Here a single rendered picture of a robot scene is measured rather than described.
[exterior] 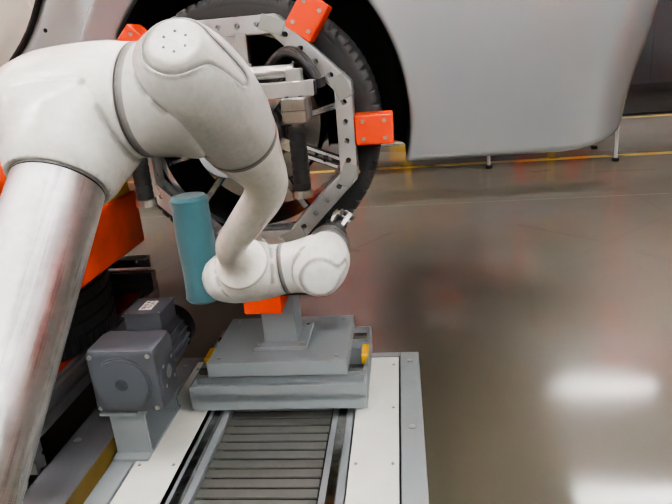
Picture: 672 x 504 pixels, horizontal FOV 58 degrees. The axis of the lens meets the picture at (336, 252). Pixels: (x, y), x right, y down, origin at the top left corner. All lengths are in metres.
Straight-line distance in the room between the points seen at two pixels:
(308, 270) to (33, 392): 0.60
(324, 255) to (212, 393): 0.78
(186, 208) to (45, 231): 0.78
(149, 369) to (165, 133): 0.91
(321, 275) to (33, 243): 0.58
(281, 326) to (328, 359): 0.18
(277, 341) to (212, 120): 1.20
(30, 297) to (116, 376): 0.92
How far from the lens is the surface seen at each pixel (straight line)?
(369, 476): 1.52
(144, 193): 1.34
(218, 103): 0.66
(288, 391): 1.73
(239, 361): 1.75
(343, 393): 1.71
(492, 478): 1.64
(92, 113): 0.71
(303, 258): 1.12
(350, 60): 1.51
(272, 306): 1.58
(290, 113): 1.23
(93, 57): 0.73
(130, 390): 1.56
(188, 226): 1.43
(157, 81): 0.65
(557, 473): 1.68
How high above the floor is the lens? 1.03
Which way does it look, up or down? 18 degrees down
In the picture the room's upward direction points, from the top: 5 degrees counter-clockwise
